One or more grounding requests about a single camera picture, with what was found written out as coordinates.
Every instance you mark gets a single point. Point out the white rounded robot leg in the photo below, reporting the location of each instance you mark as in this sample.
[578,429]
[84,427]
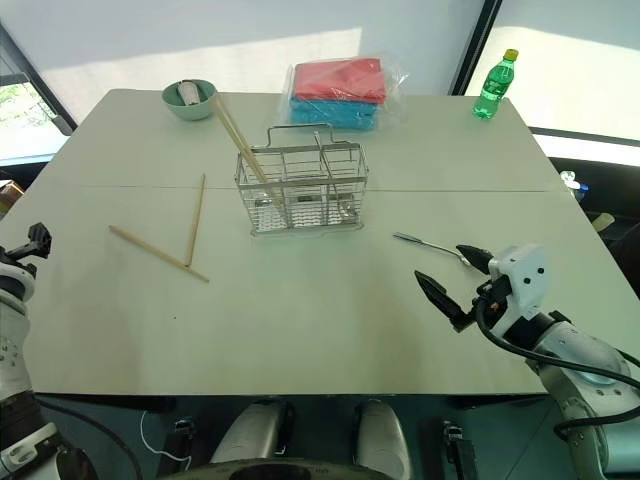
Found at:
[382,435]
[247,432]

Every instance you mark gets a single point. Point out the small white cup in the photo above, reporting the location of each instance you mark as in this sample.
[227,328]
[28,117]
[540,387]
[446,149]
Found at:
[188,93]

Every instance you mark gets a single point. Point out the wooden chopstick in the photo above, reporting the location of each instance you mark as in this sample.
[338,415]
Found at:
[240,131]
[235,135]
[195,220]
[157,252]

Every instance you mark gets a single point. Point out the metal spoon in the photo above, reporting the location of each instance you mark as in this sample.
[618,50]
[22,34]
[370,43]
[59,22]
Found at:
[430,244]

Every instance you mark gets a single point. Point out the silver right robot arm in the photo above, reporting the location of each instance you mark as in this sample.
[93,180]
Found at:
[585,345]

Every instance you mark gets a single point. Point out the bagged red blue sponges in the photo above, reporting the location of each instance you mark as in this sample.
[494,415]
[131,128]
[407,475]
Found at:
[395,95]

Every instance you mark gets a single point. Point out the dark window frame bar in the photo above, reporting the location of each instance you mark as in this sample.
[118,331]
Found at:
[37,75]

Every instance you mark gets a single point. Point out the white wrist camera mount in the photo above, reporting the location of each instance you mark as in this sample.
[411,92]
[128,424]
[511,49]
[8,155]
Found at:
[522,280]
[15,272]

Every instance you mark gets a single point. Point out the beige cylindrical object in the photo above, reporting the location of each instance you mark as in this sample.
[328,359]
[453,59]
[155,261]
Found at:
[602,221]

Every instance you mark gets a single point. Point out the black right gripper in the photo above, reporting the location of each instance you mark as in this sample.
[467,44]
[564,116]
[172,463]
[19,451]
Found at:
[492,295]

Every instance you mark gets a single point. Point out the white spray bottle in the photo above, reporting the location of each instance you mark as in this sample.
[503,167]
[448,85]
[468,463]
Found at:
[574,181]

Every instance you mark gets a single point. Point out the dark window post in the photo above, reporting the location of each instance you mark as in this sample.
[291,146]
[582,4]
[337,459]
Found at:
[475,45]

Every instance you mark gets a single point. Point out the blue folded cloth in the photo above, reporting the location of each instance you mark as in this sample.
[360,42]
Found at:
[330,114]

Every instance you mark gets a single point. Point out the green bowl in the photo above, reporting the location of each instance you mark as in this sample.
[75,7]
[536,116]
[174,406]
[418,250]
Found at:
[192,111]

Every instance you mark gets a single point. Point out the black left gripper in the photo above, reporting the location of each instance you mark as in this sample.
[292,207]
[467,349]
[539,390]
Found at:
[40,240]

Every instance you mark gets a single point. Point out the dark rounded robot torso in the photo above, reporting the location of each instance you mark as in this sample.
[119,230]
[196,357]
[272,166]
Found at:
[275,472]

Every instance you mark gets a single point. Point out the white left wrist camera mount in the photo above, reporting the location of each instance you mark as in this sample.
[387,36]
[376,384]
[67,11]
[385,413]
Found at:
[15,272]

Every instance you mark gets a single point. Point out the green plastic bottle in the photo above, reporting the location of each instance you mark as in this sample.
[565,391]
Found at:
[492,90]

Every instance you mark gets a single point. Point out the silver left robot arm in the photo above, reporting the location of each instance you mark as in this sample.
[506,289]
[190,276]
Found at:
[12,340]

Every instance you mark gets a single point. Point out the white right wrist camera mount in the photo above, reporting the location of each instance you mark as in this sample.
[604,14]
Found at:
[522,280]

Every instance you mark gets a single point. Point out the cardboard box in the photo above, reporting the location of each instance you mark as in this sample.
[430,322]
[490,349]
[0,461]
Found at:
[9,196]

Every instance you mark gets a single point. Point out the red folded cloth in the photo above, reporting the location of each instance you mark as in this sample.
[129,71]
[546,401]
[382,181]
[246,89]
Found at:
[340,80]

